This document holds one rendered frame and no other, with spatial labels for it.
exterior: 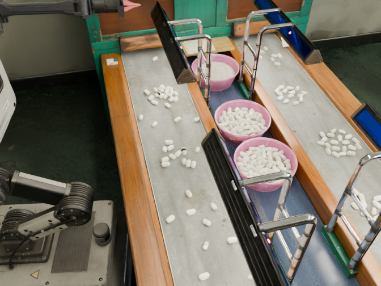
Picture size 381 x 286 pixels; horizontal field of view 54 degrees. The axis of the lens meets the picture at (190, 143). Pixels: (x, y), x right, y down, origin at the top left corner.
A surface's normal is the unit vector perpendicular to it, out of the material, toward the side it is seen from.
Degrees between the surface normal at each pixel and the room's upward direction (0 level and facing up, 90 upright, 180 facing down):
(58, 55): 90
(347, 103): 0
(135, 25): 89
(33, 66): 90
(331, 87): 0
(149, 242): 0
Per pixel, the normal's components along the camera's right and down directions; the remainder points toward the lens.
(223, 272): 0.00, -0.71
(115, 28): 0.25, 0.68
